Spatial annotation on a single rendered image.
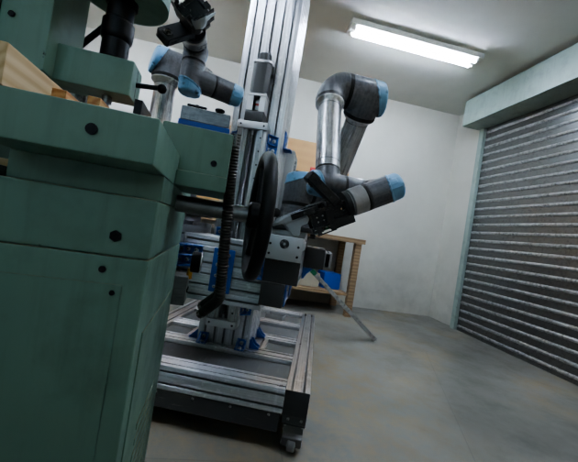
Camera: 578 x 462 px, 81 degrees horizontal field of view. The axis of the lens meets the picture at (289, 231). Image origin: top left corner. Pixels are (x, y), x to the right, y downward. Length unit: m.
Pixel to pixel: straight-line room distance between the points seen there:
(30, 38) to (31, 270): 0.42
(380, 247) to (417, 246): 0.53
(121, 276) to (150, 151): 0.19
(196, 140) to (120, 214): 0.23
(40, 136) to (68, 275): 0.19
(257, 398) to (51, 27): 1.19
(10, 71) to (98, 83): 0.27
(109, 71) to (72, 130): 0.32
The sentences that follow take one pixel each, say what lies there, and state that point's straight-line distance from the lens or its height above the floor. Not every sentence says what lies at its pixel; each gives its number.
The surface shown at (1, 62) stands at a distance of 0.54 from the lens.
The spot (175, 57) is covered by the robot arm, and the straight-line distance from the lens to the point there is 1.61.
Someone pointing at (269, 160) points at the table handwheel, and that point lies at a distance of 0.67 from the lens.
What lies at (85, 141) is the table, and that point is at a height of 0.85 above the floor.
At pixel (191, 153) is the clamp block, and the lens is 0.70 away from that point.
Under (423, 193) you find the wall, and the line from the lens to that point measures 4.81.
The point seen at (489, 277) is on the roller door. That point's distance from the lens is 4.12.
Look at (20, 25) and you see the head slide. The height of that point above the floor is 1.07.
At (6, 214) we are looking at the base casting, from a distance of 0.60.
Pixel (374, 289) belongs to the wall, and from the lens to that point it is 4.55.
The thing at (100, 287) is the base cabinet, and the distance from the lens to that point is 0.56.
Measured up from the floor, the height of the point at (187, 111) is 0.99.
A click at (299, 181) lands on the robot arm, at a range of 1.38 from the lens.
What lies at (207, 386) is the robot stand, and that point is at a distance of 1.40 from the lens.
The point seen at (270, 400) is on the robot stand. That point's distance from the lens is 1.37.
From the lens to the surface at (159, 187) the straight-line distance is 0.56.
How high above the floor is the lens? 0.78
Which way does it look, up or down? 1 degrees up
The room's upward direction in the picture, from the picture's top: 9 degrees clockwise
